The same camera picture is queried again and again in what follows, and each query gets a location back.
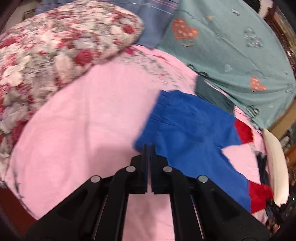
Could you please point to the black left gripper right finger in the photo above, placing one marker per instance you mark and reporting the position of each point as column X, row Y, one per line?
column 200, row 209

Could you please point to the blue striped pillow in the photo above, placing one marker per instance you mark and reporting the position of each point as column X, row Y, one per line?
column 156, row 16

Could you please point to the cream white pillow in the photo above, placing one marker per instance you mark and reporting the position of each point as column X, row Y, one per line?
column 277, row 167

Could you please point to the red white floral pillow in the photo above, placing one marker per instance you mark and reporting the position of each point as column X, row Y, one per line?
column 43, row 54

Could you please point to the pink floral bed sheet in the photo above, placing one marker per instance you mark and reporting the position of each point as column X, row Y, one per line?
column 88, row 128

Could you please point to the dark navy garment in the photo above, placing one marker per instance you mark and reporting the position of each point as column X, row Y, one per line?
column 263, row 196

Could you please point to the blue and red pants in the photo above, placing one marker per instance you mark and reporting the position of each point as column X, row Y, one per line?
column 191, row 134

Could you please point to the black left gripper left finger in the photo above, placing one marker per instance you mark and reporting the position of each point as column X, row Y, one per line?
column 96, row 210

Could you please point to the teal heart-print pillow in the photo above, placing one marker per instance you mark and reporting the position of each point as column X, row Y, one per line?
column 229, row 43

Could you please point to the wooden bed frame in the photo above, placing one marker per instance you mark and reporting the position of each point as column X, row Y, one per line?
column 284, row 130

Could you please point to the folded dark grey garment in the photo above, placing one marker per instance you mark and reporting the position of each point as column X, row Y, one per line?
column 213, row 96

